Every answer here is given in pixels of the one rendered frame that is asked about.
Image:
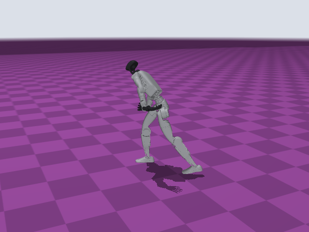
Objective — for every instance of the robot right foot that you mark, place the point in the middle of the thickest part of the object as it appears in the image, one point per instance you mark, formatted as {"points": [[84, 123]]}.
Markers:
{"points": [[144, 160]]}

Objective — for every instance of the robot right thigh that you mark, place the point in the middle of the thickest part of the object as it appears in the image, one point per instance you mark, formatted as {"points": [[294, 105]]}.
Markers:
{"points": [[149, 118]]}

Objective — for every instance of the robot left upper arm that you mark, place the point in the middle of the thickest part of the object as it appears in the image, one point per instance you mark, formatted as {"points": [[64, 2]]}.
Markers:
{"points": [[136, 78]]}

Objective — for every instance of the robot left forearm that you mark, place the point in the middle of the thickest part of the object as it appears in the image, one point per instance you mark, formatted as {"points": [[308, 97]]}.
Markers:
{"points": [[143, 102]]}

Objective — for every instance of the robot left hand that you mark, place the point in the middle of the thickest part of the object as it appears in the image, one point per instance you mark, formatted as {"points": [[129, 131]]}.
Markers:
{"points": [[148, 108]]}

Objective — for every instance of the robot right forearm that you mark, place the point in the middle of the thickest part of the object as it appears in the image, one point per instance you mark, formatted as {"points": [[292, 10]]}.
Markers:
{"points": [[149, 102]]}

